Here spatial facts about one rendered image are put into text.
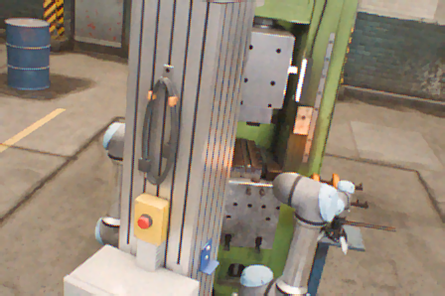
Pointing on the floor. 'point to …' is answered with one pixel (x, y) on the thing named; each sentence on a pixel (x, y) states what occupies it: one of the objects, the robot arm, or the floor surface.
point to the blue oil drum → (28, 54)
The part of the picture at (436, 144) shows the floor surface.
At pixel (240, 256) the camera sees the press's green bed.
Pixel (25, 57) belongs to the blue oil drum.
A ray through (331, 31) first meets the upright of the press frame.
